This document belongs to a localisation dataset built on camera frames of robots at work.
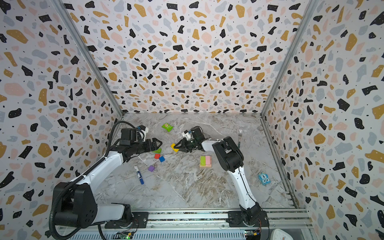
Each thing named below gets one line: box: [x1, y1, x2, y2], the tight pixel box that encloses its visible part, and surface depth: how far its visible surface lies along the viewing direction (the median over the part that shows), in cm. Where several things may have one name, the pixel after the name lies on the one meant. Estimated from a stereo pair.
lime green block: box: [200, 156, 206, 166], surface depth 95 cm
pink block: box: [205, 155, 212, 166], surface depth 96 cm
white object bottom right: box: [270, 228, 294, 240], surface depth 69 cm
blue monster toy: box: [258, 172, 272, 186], surface depth 89 cm
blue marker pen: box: [134, 165, 145, 185], surface depth 89 cm
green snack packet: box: [161, 123, 174, 133], surface depth 115 cm
